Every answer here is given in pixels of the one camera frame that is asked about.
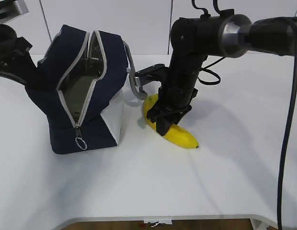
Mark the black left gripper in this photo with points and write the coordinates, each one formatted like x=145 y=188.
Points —
x=14 y=52

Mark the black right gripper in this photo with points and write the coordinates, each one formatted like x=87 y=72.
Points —
x=174 y=97

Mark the yellow banana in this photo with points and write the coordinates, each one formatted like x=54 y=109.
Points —
x=176 y=135

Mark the navy blue lunch bag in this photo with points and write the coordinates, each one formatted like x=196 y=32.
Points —
x=99 y=54

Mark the green lidded glass container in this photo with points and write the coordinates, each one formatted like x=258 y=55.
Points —
x=75 y=89

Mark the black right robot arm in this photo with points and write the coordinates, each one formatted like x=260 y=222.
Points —
x=193 y=40

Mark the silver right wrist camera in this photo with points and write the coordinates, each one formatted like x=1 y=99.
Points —
x=157 y=72

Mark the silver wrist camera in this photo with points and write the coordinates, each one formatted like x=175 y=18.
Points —
x=157 y=72
x=12 y=8

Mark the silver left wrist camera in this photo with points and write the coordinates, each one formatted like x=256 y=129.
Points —
x=12 y=8

